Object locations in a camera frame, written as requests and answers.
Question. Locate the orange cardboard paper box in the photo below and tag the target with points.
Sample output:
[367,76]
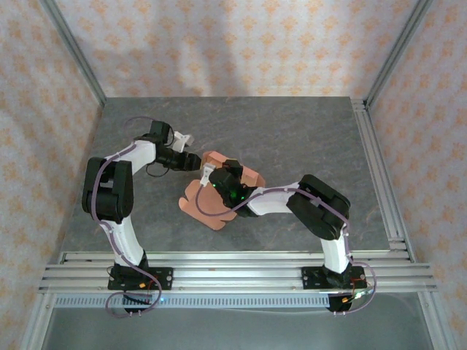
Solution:
[204,208]

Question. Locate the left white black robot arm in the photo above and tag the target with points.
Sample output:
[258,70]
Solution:
[109,189]

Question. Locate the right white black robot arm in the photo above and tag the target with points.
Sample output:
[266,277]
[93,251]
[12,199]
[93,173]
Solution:
[321,208]

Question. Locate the grey metal panel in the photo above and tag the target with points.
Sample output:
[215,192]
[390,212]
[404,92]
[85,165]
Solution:
[237,331]

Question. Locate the small green circuit board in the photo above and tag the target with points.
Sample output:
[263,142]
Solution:
[361,294]

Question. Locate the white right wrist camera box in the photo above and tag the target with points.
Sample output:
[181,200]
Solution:
[208,175]

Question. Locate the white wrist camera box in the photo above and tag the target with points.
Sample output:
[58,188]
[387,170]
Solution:
[181,141]
[208,175]

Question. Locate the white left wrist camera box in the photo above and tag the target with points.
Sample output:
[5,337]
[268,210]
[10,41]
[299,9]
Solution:
[181,141]

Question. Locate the narrow aluminium rail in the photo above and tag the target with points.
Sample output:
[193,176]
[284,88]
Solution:
[237,257]

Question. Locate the wide aluminium mounting rail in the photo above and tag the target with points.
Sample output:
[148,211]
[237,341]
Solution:
[237,279]

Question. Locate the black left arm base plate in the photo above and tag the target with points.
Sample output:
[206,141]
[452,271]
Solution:
[164,278]

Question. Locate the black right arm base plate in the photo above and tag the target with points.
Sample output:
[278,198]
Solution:
[310,279]

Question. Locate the aluminium side rail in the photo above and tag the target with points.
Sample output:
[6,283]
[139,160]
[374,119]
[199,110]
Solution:
[376,164]

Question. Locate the aluminium frame post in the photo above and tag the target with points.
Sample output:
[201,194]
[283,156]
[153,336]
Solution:
[434,324]
[36,324]
[73,47]
[398,47]

